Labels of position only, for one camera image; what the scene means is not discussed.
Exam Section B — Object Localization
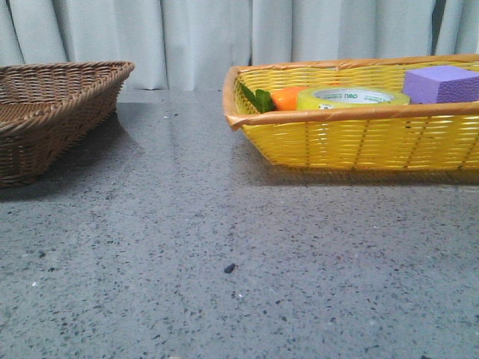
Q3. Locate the white curtain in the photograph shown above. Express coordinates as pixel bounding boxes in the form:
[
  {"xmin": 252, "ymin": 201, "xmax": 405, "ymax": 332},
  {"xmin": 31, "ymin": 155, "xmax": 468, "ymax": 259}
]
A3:
[{"xmin": 1, "ymin": 1, "xmax": 478, "ymax": 90}]

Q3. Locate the yellow packing tape roll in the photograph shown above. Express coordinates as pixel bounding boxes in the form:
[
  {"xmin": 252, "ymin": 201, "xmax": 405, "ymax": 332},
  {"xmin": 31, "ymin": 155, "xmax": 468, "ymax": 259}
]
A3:
[{"xmin": 296, "ymin": 86, "xmax": 410, "ymax": 110}]

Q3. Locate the purple foam block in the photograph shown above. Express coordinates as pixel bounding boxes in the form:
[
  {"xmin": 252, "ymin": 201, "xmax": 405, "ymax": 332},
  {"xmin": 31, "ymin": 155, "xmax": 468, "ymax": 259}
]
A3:
[{"xmin": 402, "ymin": 65, "xmax": 478, "ymax": 104}]

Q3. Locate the orange toy carrot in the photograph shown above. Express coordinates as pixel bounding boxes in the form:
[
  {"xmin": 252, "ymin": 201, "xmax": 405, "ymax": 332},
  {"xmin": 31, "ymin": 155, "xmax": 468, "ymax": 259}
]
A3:
[{"xmin": 240, "ymin": 83, "xmax": 307, "ymax": 113}]

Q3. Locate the brown wicker basket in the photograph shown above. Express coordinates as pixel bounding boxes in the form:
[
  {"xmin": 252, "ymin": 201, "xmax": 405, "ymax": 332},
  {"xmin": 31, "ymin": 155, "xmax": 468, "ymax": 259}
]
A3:
[{"xmin": 1, "ymin": 61, "xmax": 135, "ymax": 188}]

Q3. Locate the small black debris piece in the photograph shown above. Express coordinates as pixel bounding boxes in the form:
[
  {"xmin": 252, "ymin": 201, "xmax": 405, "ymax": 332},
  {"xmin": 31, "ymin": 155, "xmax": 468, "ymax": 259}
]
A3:
[{"xmin": 224, "ymin": 263, "xmax": 236, "ymax": 274}]

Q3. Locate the yellow woven basket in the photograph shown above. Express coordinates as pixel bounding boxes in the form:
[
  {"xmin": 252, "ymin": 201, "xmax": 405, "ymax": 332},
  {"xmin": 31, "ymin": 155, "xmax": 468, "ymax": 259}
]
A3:
[{"xmin": 223, "ymin": 54, "xmax": 478, "ymax": 171}]

